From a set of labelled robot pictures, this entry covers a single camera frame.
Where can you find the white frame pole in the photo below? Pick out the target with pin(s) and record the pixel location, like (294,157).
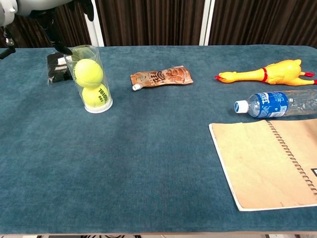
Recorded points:
(95,24)
(208,22)

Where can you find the black gloves in plastic bag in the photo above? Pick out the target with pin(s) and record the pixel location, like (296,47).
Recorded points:
(55,72)

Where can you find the blue label water bottle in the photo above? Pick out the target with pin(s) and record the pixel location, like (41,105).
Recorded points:
(270,104)

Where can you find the brown spouted drink pouch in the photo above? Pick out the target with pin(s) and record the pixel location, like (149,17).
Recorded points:
(163,77)

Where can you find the clear plastic cup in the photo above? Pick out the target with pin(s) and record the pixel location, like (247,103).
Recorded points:
(99,109)

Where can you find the plain yellow tennis ball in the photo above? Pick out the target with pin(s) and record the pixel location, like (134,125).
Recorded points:
(88,73)

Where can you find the blue table cloth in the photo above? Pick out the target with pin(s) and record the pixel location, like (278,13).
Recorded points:
(148,153)

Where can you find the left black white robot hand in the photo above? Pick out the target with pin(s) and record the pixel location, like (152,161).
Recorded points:
(53,29)

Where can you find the brown spiral notebook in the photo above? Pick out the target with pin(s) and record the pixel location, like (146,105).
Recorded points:
(262,163)

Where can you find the yellow rubber chicken toy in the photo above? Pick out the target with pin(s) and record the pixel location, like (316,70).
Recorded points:
(280,73)

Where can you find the dark brown curtain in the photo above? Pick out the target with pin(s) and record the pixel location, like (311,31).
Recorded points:
(153,22)

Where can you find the printed yellow tennis ball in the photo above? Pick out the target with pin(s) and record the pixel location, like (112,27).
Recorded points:
(96,97)

